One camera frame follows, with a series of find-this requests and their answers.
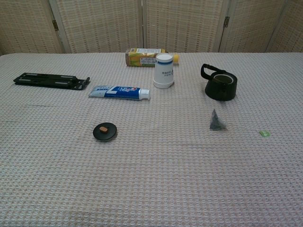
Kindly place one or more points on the woven checkered tablecloth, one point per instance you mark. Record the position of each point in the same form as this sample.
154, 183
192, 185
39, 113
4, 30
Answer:
151, 165

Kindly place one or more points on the blue white toothpaste tube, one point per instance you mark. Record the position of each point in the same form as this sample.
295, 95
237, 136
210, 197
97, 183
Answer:
120, 92

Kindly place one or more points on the white paper cup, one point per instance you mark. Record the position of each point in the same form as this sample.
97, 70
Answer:
163, 73

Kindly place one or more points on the woven folding screen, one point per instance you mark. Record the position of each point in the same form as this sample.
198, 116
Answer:
101, 23

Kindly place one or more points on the yellow tea drink bottle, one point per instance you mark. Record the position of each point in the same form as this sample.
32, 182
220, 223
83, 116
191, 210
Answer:
142, 59

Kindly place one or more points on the black round disc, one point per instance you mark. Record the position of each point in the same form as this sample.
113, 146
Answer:
104, 132

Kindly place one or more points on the black teapot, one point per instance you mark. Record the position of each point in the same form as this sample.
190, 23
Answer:
221, 91

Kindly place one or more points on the black folding laptop stand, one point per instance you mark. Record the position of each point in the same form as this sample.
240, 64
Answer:
47, 80

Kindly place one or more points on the pyramid tea bag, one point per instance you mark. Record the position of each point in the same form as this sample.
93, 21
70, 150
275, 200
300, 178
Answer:
215, 121

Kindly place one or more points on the brass screen hinge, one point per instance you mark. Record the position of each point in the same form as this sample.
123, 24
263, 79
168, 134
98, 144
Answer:
226, 21
55, 25

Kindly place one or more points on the small green tag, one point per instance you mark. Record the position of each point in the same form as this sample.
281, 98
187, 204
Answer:
264, 133

